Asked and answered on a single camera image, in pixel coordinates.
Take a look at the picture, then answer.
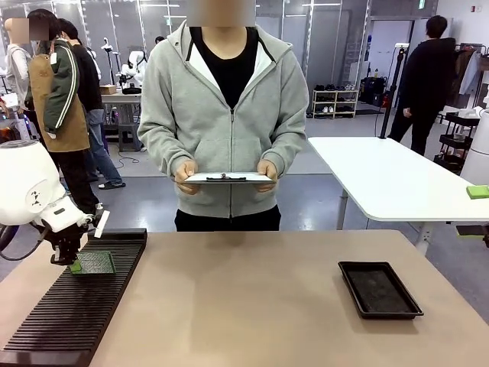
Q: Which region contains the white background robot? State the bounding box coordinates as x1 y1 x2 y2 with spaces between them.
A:
116 49 148 95

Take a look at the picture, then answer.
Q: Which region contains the person's left hand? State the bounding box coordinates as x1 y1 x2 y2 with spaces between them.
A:
256 160 279 193

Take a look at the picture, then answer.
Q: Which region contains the person in black jacket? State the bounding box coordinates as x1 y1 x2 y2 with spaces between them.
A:
57 18 127 190

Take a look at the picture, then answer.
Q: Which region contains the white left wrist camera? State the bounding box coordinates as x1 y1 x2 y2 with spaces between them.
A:
92 209 111 240

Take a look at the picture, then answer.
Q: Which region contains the clothes rack with coats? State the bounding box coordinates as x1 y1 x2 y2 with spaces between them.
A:
450 42 489 109

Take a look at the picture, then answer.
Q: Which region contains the white table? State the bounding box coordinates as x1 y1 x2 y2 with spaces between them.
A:
307 136 489 255

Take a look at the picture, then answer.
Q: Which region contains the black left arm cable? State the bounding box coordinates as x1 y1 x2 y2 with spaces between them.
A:
0 225 51 262

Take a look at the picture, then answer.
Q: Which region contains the person in gray hoodie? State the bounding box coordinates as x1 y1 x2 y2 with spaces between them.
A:
136 21 310 232

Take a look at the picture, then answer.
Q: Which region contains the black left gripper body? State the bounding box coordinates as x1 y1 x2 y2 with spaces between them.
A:
45 226 91 254

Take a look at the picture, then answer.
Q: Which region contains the person with brown apron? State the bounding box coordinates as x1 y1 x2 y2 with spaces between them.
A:
24 8 101 215

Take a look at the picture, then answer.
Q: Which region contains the wooden shoe rack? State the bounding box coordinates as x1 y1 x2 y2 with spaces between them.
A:
312 88 361 119

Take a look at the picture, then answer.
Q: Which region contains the person's right hand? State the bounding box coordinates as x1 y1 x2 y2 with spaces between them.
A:
173 161 200 194

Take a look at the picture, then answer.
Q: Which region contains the gray step stool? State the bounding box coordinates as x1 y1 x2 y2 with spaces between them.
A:
118 122 141 153

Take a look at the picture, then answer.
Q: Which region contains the black slotted PCB rack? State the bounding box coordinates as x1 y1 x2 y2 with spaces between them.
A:
0 228 149 366

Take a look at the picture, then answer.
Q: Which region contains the black bags pile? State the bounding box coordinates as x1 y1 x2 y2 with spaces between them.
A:
360 75 387 107

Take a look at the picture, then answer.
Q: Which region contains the background work table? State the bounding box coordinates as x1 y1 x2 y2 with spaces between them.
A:
99 93 143 127

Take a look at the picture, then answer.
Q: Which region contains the person in black clothes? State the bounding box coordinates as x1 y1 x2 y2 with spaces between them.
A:
387 15 458 156

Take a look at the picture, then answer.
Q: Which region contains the black tripod stand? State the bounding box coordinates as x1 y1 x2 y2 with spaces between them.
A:
375 42 410 140

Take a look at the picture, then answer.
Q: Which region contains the green PCB board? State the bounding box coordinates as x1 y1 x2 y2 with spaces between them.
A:
70 251 117 276

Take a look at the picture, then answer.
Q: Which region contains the black utility cart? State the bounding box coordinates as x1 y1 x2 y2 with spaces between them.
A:
433 110 481 174

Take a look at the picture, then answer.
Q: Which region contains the black plastic tray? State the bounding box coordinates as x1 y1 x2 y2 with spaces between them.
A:
338 261 425 321

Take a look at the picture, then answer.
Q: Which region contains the clipboard with white paper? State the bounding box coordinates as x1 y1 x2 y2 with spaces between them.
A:
178 172 277 187

